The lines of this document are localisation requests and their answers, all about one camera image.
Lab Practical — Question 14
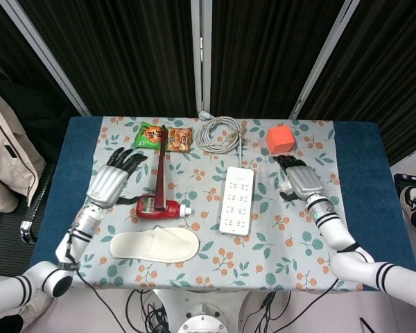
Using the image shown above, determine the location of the white power strip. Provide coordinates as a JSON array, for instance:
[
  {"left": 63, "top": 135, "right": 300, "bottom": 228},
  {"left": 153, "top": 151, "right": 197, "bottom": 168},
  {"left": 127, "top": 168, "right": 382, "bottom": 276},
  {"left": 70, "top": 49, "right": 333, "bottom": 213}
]
[{"left": 218, "top": 166, "right": 256, "bottom": 237}]

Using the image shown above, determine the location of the red ketchup bottle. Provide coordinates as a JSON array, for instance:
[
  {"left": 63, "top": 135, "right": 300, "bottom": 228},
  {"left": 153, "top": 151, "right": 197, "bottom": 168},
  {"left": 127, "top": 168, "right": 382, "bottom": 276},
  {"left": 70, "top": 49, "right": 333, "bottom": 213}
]
[{"left": 135, "top": 195, "right": 193, "bottom": 220}]

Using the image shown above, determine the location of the floral tablecloth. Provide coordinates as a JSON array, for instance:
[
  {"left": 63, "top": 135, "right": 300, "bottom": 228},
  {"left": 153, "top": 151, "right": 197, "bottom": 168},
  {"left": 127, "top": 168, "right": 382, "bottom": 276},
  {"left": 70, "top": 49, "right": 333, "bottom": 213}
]
[{"left": 65, "top": 116, "right": 364, "bottom": 291}]

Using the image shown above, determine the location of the beige jacket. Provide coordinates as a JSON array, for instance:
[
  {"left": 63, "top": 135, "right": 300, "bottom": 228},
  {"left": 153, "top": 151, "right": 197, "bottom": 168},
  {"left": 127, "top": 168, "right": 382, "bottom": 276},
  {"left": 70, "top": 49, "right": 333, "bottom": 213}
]
[{"left": 0, "top": 62, "right": 48, "bottom": 213}]

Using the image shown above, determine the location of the orange cube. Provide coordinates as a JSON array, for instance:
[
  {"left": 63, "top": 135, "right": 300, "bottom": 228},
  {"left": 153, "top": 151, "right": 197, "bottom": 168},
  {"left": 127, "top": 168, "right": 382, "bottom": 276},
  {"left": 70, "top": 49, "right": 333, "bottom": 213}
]
[{"left": 265, "top": 126, "right": 296, "bottom": 155}]

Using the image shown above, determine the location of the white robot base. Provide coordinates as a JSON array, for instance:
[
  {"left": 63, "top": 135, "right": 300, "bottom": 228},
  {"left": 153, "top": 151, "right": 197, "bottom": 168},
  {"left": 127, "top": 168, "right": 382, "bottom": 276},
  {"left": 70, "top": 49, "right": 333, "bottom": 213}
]
[{"left": 152, "top": 289, "right": 261, "bottom": 333}]

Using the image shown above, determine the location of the black cable bundle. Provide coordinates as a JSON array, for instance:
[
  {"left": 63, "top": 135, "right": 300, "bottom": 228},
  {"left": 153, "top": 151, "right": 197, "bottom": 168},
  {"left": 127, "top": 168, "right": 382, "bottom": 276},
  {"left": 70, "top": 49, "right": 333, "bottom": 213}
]
[
  {"left": 254, "top": 291, "right": 293, "bottom": 332},
  {"left": 124, "top": 289, "right": 180, "bottom": 333}
]

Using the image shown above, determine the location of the white cable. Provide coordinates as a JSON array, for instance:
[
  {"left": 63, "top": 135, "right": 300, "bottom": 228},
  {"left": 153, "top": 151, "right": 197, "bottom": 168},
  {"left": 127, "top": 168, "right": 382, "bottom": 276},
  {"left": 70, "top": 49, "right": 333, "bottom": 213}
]
[{"left": 197, "top": 111, "right": 250, "bottom": 169}]

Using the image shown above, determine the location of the green snack packet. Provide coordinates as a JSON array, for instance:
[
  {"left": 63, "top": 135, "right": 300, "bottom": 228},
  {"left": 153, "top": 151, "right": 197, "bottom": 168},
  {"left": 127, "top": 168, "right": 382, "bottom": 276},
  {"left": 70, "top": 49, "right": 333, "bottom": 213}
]
[{"left": 134, "top": 121, "right": 164, "bottom": 151}]

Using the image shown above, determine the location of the orange snack packet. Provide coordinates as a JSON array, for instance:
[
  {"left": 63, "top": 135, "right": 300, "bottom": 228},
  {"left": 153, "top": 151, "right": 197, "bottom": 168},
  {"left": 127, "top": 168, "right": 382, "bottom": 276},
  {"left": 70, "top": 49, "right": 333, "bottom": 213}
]
[{"left": 166, "top": 127, "right": 194, "bottom": 153}]

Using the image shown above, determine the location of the dark red folded fan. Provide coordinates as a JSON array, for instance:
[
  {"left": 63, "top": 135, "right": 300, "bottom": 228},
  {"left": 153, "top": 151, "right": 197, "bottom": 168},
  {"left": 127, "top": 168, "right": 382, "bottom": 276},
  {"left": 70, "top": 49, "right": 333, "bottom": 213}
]
[{"left": 153, "top": 125, "right": 169, "bottom": 212}]

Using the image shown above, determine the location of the black device with lights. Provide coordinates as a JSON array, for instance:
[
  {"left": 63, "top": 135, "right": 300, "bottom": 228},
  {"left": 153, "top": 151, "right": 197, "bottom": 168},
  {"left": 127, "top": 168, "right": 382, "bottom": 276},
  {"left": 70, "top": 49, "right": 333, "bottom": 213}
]
[{"left": 393, "top": 173, "right": 416, "bottom": 195}]

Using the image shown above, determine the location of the grey partition post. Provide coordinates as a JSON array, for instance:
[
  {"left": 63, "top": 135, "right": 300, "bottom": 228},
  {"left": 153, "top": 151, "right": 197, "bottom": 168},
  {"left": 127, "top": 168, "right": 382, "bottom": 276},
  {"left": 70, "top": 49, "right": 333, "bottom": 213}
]
[
  {"left": 190, "top": 0, "right": 213, "bottom": 112},
  {"left": 288, "top": 0, "right": 362, "bottom": 119},
  {"left": 0, "top": 0, "right": 91, "bottom": 117}
]

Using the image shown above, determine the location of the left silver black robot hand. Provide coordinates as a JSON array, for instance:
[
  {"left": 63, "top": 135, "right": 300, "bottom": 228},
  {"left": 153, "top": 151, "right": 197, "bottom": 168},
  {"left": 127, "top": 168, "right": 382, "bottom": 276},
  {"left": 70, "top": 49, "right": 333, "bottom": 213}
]
[{"left": 85, "top": 147, "right": 148, "bottom": 210}]

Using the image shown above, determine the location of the blue table cover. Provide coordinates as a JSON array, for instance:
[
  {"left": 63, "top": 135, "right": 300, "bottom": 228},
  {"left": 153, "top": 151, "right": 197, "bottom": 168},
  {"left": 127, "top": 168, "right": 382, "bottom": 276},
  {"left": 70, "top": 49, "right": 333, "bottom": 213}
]
[{"left": 27, "top": 116, "right": 416, "bottom": 291}]

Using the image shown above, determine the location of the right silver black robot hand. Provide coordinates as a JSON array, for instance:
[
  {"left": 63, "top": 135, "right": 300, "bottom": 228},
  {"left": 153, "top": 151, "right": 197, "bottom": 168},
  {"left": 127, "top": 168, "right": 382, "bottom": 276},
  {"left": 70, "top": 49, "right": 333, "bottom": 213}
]
[{"left": 272, "top": 155, "right": 324, "bottom": 203}]

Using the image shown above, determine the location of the white slipper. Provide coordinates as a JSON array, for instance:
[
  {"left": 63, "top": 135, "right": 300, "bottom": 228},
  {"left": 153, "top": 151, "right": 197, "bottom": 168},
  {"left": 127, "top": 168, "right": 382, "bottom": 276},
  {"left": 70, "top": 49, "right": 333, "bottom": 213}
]
[{"left": 110, "top": 228, "right": 200, "bottom": 264}]

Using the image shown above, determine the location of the black and white sneaker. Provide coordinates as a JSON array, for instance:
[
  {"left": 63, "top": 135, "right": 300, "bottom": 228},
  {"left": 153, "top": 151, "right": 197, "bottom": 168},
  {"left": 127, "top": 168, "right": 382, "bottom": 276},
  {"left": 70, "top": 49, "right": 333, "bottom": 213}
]
[{"left": 400, "top": 185, "right": 416, "bottom": 234}]

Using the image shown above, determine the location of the white shoe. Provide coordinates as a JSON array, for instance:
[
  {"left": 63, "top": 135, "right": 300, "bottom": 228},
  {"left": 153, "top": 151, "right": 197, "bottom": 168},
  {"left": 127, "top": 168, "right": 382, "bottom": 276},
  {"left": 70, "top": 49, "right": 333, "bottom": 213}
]
[{"left": 19, "top": 294, "right": 53, "bottom": 330}]

